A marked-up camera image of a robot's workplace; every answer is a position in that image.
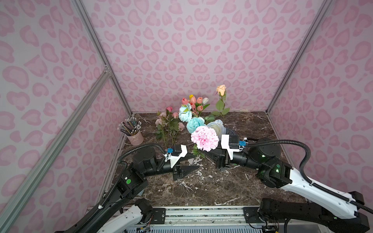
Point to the white cream rose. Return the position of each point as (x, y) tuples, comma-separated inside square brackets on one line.
[(218, 126)]

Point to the pink carnation flower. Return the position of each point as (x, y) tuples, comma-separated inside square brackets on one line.
[(205, 139)]

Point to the pink pen cup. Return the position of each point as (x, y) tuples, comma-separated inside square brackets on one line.
[(131, 127)]

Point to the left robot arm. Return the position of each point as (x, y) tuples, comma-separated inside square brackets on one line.
[(139, 163)]

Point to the small teal white flower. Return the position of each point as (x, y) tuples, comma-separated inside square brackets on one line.
[(185, 112)]

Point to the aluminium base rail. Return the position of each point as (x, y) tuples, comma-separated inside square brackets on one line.
[(195, 219)]

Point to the peach rose stem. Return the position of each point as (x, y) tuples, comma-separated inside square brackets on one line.
[(221, 109)]

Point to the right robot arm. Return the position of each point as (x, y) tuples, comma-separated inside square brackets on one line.
[(336, 210)]

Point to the teal carnation flower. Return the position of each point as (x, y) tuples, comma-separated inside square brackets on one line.
[(194, 123)]

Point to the purple glass vase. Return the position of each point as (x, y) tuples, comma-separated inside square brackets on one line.
[(231, 132)]

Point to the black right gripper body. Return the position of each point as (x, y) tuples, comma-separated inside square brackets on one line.
[(223, 158)]

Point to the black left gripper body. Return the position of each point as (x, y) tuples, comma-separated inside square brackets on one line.
[(177, 171)]

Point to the pink tulip bunch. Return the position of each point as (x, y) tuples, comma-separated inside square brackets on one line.
[(198, 104)]

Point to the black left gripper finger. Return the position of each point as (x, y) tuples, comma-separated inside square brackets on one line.
[(188, 156), (187, 170)]

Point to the magenta rose stem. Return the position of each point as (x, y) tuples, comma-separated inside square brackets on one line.
[(168, 126)]

